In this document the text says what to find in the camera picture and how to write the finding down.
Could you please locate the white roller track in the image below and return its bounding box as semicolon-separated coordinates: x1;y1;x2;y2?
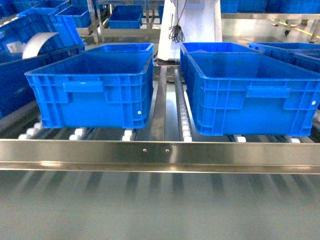
174;68;193;143

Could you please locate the left front blue bin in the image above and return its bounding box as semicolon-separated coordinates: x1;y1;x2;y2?
25;52;154;129

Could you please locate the right front blue bin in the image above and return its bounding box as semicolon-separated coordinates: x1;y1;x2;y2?
185;52;320;137

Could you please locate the left rear blue bin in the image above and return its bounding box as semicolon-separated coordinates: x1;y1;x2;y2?
87;43;154;54

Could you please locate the right rear blue bin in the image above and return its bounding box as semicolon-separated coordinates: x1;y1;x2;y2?
180;42;262;73

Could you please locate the white pillar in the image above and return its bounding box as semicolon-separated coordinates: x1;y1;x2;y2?
157;0;222;62

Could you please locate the blue bin behind rack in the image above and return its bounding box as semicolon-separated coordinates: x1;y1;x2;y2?
108;5;143;29

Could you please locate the far right blue bin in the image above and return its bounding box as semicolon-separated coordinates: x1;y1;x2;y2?
248;42;320;73

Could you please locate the steel rack front rail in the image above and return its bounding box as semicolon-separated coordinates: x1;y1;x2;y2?
0;139;320;174

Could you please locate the black coiled cable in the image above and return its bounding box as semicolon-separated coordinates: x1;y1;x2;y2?
168;0;188;43

